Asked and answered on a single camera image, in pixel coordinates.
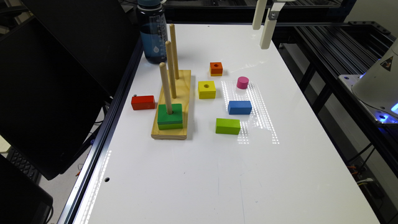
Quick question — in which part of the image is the yellow square block with hole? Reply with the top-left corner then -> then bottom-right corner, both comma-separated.
198,81 -> 216,99

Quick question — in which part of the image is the dark green square block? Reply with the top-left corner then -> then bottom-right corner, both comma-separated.
157,104 -> 183,124

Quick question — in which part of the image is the rear wooden peg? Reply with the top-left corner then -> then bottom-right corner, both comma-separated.
170,24 -> 179,80

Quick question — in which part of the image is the blue water bottle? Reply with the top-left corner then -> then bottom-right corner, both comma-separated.
136,0 -> 168,64

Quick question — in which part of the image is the pink cylinder block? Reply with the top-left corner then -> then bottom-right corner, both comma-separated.
236,77 -> 249,90

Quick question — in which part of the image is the black monitor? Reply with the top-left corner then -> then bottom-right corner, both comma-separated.
1,0 -> 139,180

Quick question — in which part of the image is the wooden peg base board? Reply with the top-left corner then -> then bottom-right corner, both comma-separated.
151,70 -> 191,140

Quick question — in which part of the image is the orange square block with hole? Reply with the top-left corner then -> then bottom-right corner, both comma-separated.
210,62 -> 223,77

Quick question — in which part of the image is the front wooden peg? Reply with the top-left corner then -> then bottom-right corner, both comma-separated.
159,62 -> 173,114

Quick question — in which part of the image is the light green rectangular block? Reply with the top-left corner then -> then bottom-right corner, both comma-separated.
215,118 -> 241,135

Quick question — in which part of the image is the wooden peg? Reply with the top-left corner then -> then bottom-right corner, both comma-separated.
170,24 -> 179,80
159,62 -> 173,114
165,40 -> 177,99

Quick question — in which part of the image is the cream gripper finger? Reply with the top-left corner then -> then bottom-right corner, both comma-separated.
260,2 -> 285,49
252,0 -> 267,30

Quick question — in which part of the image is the red rectangular block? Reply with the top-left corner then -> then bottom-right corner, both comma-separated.
131,95 -> 155,110

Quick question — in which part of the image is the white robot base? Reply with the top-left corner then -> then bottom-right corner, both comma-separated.
339,42 -> 397,126

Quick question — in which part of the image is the middle wooden peg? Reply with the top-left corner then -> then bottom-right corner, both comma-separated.
165,40 -> 177,99

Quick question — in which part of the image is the blue rectangular block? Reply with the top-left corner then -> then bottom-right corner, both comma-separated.
228,101 -> 252,114

